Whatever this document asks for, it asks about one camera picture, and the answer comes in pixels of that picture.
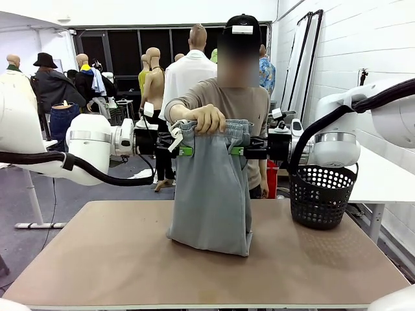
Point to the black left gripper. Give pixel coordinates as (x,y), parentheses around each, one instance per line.
(146,142)

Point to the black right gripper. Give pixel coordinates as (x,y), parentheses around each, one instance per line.
(279,145)

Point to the grey training pants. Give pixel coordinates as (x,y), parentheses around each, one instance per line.
(210,194)

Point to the person's right forearm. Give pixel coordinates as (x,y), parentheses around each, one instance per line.
(176,110)

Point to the person's left forearm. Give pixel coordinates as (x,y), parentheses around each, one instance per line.
(262,171)

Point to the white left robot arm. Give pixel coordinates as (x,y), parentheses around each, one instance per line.
(90,142)

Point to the person's right hand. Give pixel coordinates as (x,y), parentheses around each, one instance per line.
(207,118)

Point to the person's left hand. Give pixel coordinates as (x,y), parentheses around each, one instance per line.
(264,190)

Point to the red bin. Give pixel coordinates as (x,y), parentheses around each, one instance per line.
(272,178)

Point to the white cloth on floor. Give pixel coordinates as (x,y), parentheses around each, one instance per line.
(142,174)

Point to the person in beige sweater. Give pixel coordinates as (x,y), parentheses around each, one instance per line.
(240,100)

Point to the grey crate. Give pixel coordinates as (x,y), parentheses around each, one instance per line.
(290,114)

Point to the bare mannequin with black trousers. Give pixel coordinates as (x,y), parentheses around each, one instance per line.
(155,84)

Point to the white round stool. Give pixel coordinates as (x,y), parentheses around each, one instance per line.
(124,102)

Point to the mannequin in white shirt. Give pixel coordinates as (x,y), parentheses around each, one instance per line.
(184,74)

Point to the mannequin in yellow top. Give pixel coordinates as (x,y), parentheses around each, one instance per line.
(142,81)

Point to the figure in blue floral shirt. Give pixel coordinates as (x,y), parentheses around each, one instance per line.
(268,74)

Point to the small beige mannequin head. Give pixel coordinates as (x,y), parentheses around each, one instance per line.
(179,57)

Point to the black perforated plastic basket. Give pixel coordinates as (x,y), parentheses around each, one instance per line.
(319,207)

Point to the black-framed white panel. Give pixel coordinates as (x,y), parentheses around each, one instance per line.
(296,64)
(313,48)

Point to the light green hat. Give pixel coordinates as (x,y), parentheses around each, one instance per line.
(214,55)

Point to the mannequin in black yellow jacket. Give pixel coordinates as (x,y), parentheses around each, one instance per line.
(86,84)

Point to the mannequin in blue jeans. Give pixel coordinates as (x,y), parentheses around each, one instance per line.
(63,123)

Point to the black cap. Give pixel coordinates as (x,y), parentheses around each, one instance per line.
(241,20)

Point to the mannequin in black coat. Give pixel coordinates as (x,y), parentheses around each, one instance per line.
(55,87)

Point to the white side table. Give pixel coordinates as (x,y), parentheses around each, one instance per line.
(389,184)

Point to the white table stand leg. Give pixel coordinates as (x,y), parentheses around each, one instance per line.
(37,207)

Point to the black bucket hat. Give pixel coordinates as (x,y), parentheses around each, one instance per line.
(45,60)

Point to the mannequin in cream jacket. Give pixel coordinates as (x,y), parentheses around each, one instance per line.
(13,61)

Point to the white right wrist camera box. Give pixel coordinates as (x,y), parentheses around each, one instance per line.
(276,114)

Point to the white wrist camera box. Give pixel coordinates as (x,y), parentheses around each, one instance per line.
(148,110)
(276,114)

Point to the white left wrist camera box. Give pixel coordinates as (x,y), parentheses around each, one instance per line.
(148,110)

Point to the white cap-mounted camera box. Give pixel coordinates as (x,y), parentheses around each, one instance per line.
(242,29)

